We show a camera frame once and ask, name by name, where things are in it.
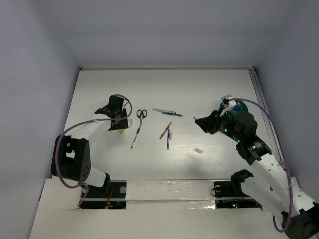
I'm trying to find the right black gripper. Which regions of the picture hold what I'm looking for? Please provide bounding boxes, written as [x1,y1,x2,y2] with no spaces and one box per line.
[194,107,243,143]

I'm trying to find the clear tape roll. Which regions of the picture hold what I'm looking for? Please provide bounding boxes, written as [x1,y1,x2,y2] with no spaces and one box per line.
[128,118,134,128]

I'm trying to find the correction fluid bottle blue cap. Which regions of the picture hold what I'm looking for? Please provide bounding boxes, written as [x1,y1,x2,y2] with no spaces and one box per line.
[232,104,242,112]

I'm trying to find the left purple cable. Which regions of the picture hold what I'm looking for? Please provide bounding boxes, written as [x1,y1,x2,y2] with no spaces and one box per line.
[56,94,133,207]

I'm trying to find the red pen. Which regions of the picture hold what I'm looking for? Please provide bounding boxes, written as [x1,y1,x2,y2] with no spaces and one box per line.
[159,122,172,140]

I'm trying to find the blue grip clear pen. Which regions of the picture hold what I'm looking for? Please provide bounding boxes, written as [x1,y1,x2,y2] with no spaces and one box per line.
[130,127,141,149]

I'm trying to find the small white cap piece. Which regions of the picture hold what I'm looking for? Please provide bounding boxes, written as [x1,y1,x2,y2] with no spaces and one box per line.
[194,148,203,154]

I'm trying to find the teal round organizer container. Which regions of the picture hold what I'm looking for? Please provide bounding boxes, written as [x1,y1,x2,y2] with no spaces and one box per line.
[230,100,249,118]

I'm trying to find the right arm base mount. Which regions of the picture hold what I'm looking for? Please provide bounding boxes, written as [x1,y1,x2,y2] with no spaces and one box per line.
[210,169,262,209]

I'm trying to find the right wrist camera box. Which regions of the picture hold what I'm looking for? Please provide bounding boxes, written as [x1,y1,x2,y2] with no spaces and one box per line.
[221,95,237,114]

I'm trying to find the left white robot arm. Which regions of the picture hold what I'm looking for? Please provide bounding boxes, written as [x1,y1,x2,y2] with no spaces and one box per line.
[51,94,133,197]

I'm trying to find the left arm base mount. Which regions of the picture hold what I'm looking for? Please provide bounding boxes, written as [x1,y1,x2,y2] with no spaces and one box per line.
[80,180,127,209]

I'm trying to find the black handled scissors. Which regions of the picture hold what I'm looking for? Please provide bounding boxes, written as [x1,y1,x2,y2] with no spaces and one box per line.
[136,109,148,129]

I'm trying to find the dark blue pen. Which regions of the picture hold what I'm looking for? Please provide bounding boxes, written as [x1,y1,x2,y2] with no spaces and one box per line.
[162,112,183,117]

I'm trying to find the blue pen with clip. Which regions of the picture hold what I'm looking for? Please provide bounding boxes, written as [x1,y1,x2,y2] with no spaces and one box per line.
[166,128,172,150]

